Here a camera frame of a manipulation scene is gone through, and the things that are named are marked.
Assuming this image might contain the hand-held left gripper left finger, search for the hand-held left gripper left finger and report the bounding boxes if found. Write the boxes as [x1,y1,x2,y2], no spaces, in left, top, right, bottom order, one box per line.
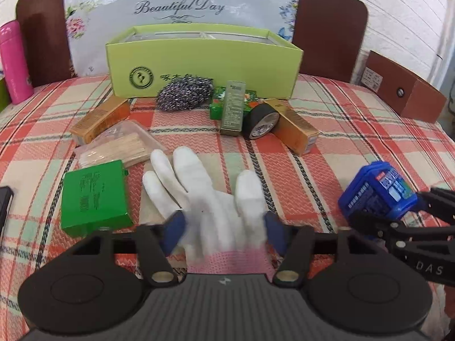
[69,211,187,288]

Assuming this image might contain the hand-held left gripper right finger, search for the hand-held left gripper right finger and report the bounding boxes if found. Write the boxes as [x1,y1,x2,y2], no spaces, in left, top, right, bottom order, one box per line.
[264,212,382,288]

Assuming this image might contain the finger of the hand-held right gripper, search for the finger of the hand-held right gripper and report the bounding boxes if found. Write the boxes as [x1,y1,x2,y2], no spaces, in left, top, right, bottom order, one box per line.
[414,188,455,223]
[350,210,402,246]

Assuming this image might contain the blue plastic container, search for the blue plastic container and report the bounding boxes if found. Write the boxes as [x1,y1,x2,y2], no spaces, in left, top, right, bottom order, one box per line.
[338,161,418,230]

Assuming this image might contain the white glove pink cuff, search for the white glove pink cuff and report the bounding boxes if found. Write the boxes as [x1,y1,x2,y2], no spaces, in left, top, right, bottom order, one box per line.
[142,146,281,274]

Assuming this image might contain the light green cardboard box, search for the light green cardboard box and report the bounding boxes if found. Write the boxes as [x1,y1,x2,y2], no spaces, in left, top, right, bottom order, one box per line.
[105,24,304,101]

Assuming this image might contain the red plaid bed sheet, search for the red plaid bed sheet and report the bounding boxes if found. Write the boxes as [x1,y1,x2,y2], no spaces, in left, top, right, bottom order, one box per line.
[0,73,455,341]

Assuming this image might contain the green flat box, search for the green flat box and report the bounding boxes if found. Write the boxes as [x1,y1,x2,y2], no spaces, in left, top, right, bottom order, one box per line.
[60,160,133,237]

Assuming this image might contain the toothpick pack clear plastic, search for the toothpick pack clear plastic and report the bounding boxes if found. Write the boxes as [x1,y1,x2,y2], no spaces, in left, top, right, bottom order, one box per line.
[75,120,167,168]

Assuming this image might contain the brown shoebox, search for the brown shoebox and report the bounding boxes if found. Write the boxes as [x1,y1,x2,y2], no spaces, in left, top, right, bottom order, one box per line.
[361,50,448,123]

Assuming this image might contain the gold orange box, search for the gold orange box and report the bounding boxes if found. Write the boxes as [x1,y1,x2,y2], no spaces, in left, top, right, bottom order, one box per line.
[263,98,319,157]
[70,96,131,146]

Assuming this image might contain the black tape roll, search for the black tape roll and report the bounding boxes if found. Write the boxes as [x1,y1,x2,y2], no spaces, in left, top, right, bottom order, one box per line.
[243,104,280,141]

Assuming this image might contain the green floral small box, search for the green floral small box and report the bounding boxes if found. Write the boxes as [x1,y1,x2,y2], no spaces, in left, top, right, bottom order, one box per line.
[209,88,259,120]

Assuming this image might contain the olive gold slim box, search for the olive gold slim box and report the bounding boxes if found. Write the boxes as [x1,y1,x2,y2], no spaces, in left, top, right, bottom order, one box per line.
[220,81,247,136]

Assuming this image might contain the steel wool scrubber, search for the steel wool scrubber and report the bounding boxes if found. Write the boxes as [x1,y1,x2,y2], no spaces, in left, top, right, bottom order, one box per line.
[156,77,216,111]

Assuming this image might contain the black phone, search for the black phone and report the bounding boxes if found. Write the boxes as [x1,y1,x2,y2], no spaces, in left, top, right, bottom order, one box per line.
[0,186,15,231]

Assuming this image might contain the brown wooden headboard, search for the brown wooden headboard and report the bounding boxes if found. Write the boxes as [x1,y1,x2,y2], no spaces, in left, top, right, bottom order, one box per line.
[16,0,368,88]

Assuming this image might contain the dark green open box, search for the dark green open box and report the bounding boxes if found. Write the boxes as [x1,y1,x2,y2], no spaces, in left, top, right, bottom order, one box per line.
[0,76,11,112]

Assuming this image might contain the pink thermos bottle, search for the pink thermos bottle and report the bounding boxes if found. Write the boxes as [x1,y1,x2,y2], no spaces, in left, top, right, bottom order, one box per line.
[0,20,34,105]

